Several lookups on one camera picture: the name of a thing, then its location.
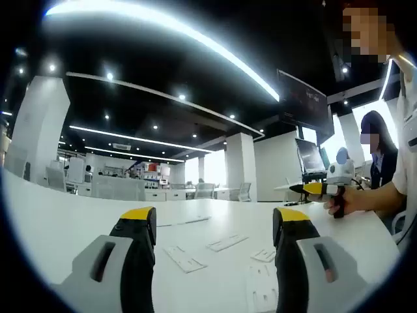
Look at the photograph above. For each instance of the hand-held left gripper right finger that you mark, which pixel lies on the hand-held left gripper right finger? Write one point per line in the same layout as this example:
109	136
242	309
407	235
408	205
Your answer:
290	261

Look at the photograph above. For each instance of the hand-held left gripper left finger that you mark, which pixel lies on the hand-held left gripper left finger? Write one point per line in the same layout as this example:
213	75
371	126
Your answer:
130	261

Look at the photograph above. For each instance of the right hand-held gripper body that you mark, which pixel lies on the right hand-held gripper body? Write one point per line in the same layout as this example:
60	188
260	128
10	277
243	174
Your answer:
339	174

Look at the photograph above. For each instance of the white socket holder cover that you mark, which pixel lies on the white socket holder cover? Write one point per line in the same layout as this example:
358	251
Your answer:
262	256
228	243

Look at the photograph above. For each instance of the white slotted socket holder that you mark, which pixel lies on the white slotted socket holder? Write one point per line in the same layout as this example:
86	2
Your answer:
257	277
177	257

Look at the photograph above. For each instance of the person's right hand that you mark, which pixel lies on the person's right hand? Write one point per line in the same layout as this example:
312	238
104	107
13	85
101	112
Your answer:
352	200

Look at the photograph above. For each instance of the dark desk monitor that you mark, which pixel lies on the dark desk monitor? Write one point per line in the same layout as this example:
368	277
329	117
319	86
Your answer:
309	156

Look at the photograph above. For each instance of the white office chair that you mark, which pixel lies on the white office chair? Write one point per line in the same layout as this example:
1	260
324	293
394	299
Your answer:
204	191
245	192
56	179

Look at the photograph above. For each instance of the white counter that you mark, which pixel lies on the white counter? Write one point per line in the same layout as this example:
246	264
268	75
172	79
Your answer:
117	189

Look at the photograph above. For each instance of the long white plastic strip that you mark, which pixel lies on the long white plastic strip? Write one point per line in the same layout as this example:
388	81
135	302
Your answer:
195	220

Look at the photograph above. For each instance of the white chair armrest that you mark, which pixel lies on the white chair armrest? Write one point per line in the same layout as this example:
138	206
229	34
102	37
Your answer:
399	225

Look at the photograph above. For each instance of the hanging dark monitor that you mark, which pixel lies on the hanging dark monitor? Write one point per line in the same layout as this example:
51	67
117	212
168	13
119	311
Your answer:
303	101

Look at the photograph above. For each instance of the chest-worn device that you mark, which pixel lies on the chest-worn device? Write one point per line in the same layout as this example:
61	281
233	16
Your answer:
412	130

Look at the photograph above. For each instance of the display shelf with boxes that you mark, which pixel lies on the display shelf with boxes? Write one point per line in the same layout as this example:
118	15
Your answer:
154	176

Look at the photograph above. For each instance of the person in white shirt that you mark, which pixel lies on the person in white shirt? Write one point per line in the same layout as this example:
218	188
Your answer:
407	98

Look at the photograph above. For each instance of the white tall appliance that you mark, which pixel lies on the white tall appliance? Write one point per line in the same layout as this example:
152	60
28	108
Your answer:
76	171

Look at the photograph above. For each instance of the ceiling air vent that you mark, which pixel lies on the ceiling air vent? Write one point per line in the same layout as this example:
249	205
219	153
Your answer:
121	146

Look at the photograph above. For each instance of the long ceiling light strip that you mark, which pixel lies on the long ceiling light strip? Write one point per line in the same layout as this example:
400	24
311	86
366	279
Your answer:
228	55

